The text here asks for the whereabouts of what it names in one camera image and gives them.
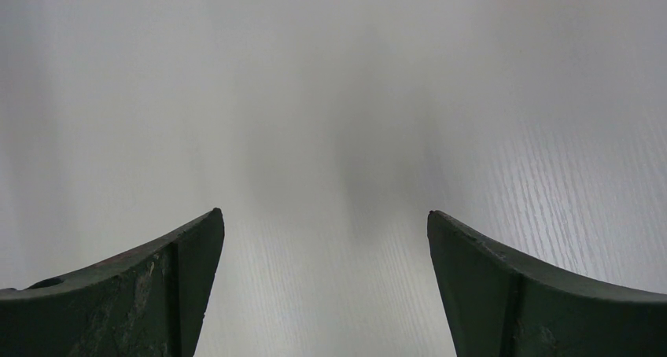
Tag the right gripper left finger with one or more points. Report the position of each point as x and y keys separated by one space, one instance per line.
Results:
x=148 y=301

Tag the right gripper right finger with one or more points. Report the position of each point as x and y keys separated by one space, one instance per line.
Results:
x=502 y=302

